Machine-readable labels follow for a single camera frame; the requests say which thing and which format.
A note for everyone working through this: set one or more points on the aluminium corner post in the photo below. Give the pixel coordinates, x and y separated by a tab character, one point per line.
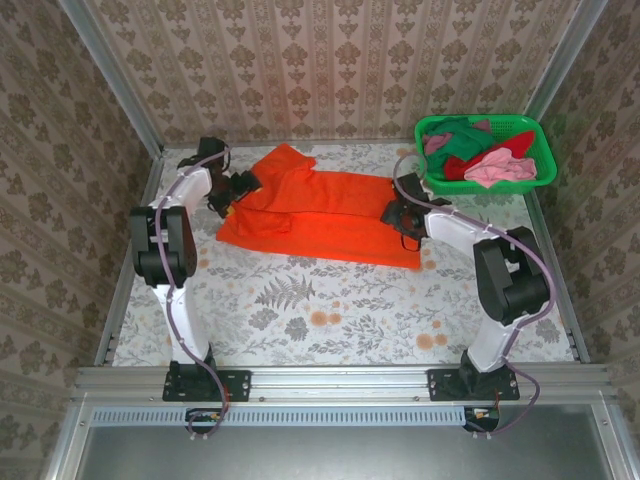
565	55
115	80

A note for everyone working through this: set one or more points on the green t-shirt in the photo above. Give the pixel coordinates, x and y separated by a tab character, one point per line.
462	137

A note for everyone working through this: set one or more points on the red t-shirt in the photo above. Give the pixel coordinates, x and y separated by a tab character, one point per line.
520	141

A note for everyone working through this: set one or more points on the green plastic basket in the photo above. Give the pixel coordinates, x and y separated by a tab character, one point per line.
545	150

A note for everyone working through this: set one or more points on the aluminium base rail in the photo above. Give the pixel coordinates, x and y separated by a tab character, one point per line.
340	382

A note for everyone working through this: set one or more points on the orange t-shirt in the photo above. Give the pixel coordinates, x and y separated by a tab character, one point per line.
325	220

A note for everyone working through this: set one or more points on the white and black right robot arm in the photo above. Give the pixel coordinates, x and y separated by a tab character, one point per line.
450	227

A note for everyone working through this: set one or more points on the mauve t-shirt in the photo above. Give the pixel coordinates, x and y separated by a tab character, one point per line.
435	142

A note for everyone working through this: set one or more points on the floral patterned tablecloth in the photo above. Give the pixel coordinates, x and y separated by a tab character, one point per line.
350	320

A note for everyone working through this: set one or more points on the light pink t-shirt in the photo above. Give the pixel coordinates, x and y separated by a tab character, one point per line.
500	167

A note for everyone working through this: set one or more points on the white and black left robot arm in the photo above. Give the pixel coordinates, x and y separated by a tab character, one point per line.
185	320

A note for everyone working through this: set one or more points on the aluminium side rail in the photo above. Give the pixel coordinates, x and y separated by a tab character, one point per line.
560	280
125	280

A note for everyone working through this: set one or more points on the grey metal panel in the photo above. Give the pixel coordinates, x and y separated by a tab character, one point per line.
325	455

